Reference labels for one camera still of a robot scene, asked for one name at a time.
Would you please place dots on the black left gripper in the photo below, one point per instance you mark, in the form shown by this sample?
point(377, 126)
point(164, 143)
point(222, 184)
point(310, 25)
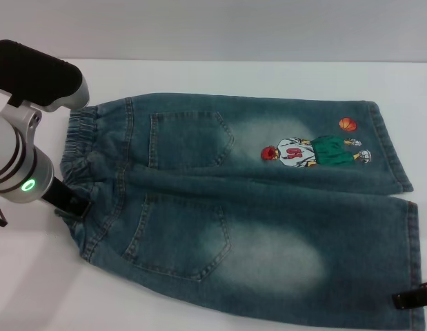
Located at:
point(59, 196)

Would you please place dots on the blue denim shorts with basketball print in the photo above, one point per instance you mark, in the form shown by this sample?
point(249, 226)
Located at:
point(268, 224)

